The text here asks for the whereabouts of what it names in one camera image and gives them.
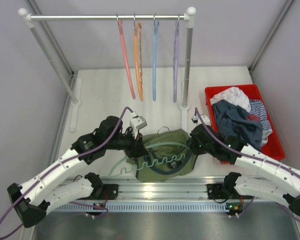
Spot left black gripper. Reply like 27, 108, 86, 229
105, 127, 150, 159

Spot green hanger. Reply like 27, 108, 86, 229
106, 126, 193, 179

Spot green tank top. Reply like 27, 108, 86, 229
126, 127, 200, 183

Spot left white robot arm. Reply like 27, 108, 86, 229
7, 112, 149, 228

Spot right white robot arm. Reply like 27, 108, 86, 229
189, 124, 300, 217

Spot purple hanger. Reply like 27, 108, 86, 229
173, 16, 180, 103

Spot blue hanger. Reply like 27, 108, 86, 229
152, 14, 159, 102

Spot orange hanger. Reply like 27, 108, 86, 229
133, 19, 144, 102

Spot pink hanger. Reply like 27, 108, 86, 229
116, 15, 136, 100

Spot navy blue garment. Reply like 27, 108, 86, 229
211, 100, 263, 151

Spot white garment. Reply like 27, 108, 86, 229
209, 86, 252, 113

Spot striped garment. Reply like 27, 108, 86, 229
249, 99, 273, 147

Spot red plastic bin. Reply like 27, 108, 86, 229
204, 84, 285, 161

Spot white clothes rack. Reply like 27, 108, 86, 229
17, 6, 197, 138

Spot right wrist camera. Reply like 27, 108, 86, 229
191, 114, 211, 126

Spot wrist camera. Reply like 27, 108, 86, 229
129, 112, 148, 139
191, 114, 211, 126

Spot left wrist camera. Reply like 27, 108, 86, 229
129, 112, 148, 139

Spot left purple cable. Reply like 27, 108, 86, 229
0, 106, 135, 240

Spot purple cable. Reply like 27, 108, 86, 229
0, 106, 135, 240
194, 107, 300, 180

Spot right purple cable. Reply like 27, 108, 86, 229
194, 107, 300, 180

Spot aluminium mounting rail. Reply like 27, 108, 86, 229
101, 176, 225, 201

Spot slotted cable duct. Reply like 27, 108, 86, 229
56, 201, 243, 213

